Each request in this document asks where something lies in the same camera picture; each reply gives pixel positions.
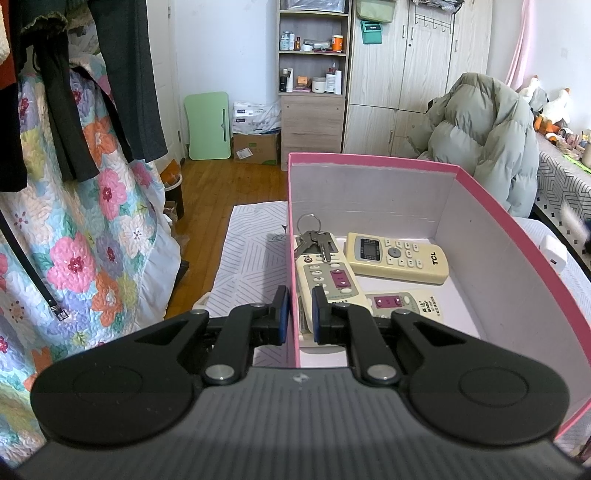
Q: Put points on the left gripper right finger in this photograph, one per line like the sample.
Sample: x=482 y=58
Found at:
x=353 y=327

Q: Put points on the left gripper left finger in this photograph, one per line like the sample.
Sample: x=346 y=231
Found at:
x=232 y=340

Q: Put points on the pink cardboard box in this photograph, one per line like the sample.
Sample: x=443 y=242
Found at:
x=406 y=219

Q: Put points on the cream remote purple buttons upper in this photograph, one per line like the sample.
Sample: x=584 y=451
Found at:
x=335 y=277

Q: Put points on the cream remote purple buttons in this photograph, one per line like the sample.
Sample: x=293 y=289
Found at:
x=421 y=302
x=335 y=277

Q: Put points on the cream remote purple buttons lower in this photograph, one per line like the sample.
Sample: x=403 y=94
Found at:
x=421 y=302

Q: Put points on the white patterned table cloth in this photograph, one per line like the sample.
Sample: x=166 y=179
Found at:
x=253 y=263

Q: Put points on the bunch of keys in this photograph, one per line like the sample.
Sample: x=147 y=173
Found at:
x=315 y=241

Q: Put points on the cream TCL remote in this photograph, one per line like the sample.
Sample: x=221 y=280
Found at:
x=396 y=259

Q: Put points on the floral quilt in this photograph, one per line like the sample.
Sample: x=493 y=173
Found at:
x=96 y=258

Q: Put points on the cardboard box on floor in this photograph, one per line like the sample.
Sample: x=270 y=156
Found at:
x=256 y=149

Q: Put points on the white plastic package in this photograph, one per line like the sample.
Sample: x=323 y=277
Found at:
x=254 y=119

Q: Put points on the green folding board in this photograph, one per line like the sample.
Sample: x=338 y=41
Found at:
x=208 y=126

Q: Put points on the white square charger block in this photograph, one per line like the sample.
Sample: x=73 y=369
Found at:
x=555 y=252

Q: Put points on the grey puffer jacket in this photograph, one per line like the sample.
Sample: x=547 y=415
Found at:
x=485 y=127

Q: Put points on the patterned bed cover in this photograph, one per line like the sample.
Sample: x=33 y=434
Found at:
x=560 y=181

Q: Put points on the orange bottle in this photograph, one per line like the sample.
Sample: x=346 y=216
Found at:
x=338 y=43

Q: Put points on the wooden wardrobe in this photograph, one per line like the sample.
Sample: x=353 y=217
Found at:
x=424 y=52

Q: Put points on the wooden shelf cabinet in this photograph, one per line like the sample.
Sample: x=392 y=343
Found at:
x=311 y=78

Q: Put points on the plush toys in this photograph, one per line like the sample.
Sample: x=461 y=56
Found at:
x=551 y=121

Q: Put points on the dark hanging clothes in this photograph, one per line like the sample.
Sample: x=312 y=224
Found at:
x=40 y=28

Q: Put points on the teal wall pouch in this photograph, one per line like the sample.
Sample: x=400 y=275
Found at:
x=372 y=32

